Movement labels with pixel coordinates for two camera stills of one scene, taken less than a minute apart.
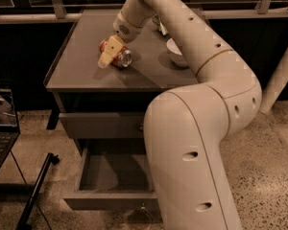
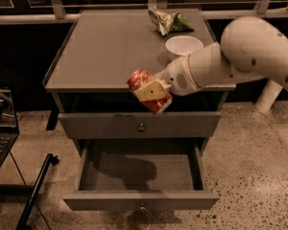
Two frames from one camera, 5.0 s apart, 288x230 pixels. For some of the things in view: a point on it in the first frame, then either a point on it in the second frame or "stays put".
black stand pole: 24,219 stays put
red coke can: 122,58 → 140,78
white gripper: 127,31 → 179,76
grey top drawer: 104,126 stays put
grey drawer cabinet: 95,103 stays put
